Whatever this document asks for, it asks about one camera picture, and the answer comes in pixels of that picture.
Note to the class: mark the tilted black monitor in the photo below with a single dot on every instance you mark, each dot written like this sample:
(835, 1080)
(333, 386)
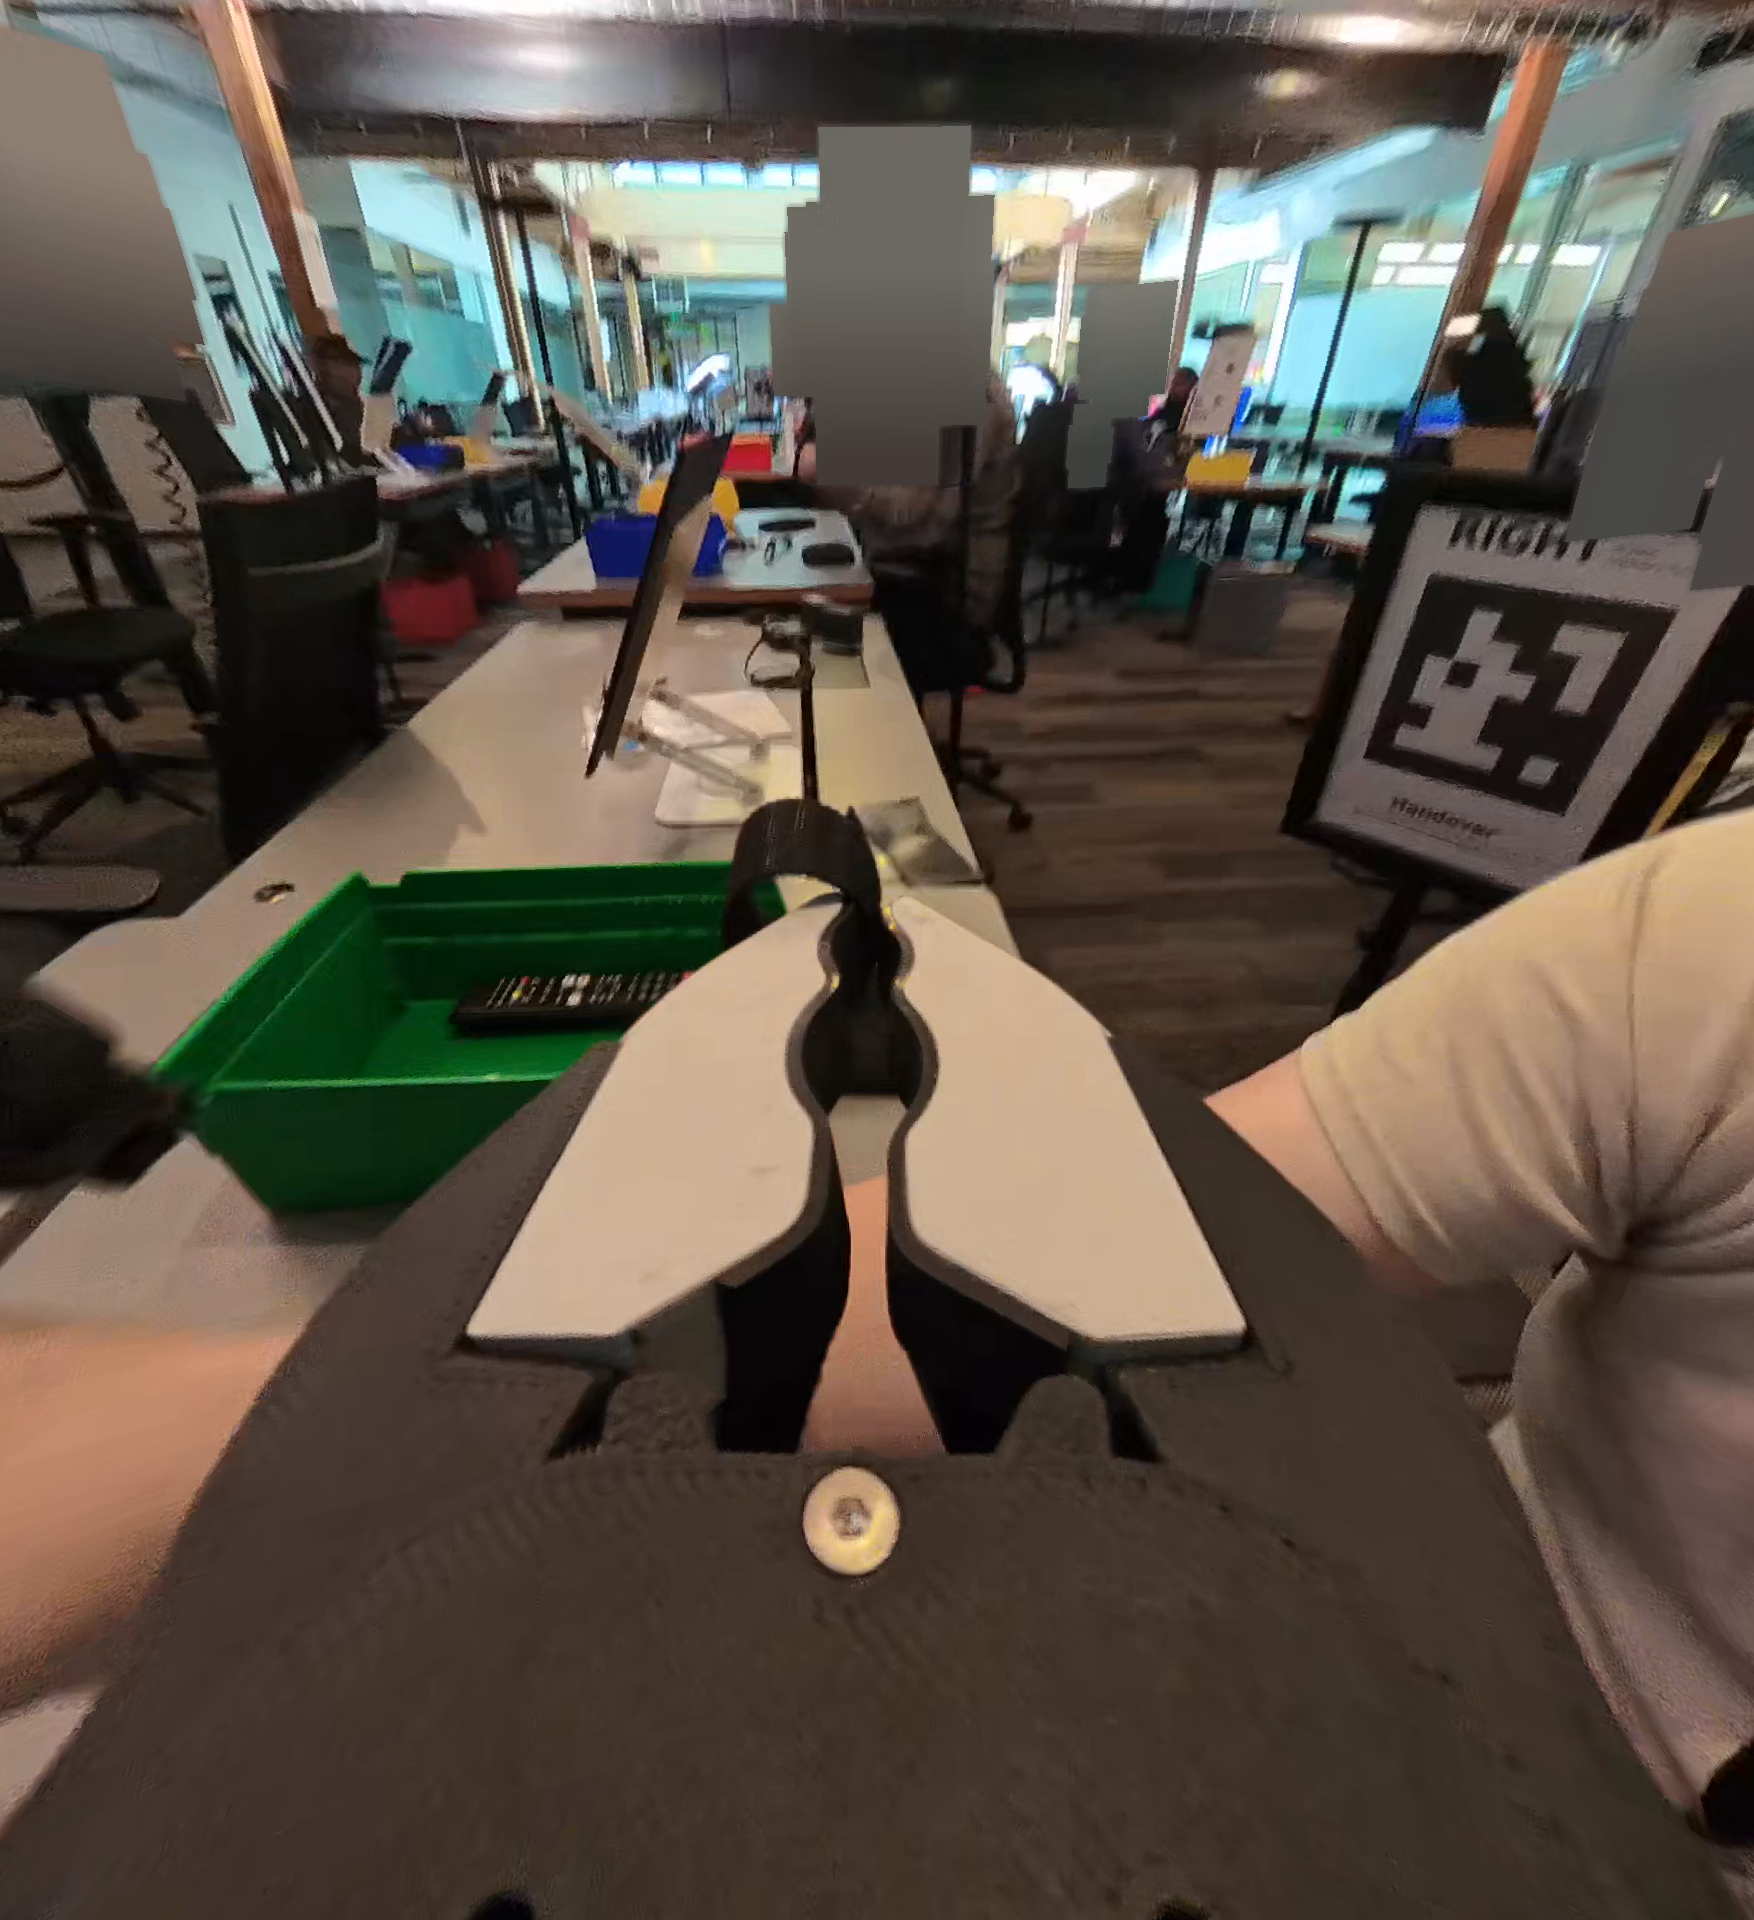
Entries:
(661, 600)

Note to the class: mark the small plastic bag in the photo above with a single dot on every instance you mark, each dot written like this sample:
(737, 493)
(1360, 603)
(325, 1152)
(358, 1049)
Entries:
(915, 840)

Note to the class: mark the black office chair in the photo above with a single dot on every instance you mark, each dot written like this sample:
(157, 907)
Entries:
(53, 647)
(975, 629)

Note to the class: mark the black remote control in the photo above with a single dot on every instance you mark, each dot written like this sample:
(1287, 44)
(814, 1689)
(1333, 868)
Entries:
(564, 998)

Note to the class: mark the white stand base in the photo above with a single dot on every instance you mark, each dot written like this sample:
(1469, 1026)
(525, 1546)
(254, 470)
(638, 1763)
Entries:
(713, 787)

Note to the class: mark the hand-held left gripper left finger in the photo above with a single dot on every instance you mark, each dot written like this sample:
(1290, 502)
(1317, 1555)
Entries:
(668, 1156)

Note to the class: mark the blue plastic bin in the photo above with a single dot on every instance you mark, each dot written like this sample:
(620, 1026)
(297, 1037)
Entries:
(622, 553)

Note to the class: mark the red plastic bin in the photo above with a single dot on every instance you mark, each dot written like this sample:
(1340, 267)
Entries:
(745, 458)

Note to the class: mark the red pouf stool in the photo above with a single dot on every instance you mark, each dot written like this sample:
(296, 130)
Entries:
(497, 574)
(430, 608)

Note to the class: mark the black desk camera stand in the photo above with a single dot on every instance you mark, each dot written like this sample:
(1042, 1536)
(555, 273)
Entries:
(834, 623)

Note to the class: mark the marker poster on easel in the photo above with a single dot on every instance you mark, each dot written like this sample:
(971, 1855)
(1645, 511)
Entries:
(1523, 690)

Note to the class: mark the black trash bin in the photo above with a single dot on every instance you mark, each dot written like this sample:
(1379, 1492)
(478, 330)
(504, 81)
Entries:
(293, 677)

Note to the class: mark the green plastic bin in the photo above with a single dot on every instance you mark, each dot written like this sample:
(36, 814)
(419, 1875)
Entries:
(351, 1065)

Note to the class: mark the person's beige shirt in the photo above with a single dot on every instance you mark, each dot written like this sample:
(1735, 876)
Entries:
(1641, 1126)

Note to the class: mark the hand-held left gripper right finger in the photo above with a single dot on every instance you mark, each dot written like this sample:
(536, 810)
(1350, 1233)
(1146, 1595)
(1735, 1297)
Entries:
(1057, 1170)

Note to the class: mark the person's right forearm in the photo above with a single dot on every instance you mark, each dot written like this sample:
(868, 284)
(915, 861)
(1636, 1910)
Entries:
(37, 1502)

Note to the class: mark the yellow plastic bin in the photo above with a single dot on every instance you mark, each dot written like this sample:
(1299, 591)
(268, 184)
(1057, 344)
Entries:
(668, 499)

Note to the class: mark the wooden table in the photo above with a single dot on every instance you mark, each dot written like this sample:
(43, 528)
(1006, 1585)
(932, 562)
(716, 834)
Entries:
(757, 587)

